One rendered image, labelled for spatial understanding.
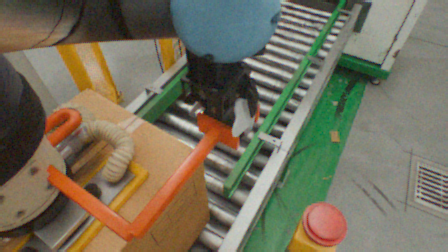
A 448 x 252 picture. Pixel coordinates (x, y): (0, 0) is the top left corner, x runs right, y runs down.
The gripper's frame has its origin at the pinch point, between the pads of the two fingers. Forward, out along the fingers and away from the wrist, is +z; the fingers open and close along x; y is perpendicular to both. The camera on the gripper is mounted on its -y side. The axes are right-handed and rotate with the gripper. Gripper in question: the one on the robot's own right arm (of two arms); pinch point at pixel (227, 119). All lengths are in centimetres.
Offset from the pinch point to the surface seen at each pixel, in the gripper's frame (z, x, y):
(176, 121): 54, -42, -26
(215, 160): 53, -17, -18
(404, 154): 108, 64, -114
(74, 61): 20, -68, -9
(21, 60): 41, -122, -10
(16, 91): -14.9, -19.4, 21.4
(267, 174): 49, 4, -21
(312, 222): 3.9, 21.0, 8.4
